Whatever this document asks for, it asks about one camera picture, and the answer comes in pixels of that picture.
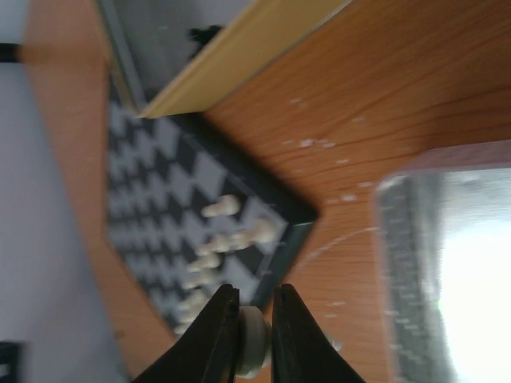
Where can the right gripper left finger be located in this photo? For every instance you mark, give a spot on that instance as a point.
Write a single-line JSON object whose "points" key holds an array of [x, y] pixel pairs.
{"points": [[208, 349]]}

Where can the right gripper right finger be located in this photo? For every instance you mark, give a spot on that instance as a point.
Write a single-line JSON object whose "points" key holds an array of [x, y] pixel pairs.
{"points": [[301, 351]]}

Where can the white chess piece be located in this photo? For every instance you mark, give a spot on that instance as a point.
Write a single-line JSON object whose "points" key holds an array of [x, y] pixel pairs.
{"points": [[255, 342], [217, 244]]}

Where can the white chess pawn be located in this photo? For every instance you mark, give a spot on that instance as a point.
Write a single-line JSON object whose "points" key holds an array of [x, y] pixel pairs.
{"points": [[226, 205], [262, 231]]}

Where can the black and silver chessboard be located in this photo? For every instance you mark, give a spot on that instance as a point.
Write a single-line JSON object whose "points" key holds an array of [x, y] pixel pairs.
{"points": [[161, 173]]}

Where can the pink square tin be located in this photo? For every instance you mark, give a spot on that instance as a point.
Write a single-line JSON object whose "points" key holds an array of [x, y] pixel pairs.
{"points": [[444, 253]]}

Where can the gold square tin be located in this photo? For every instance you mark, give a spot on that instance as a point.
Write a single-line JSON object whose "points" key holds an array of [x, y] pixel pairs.
{"points": [[173, 57]]}

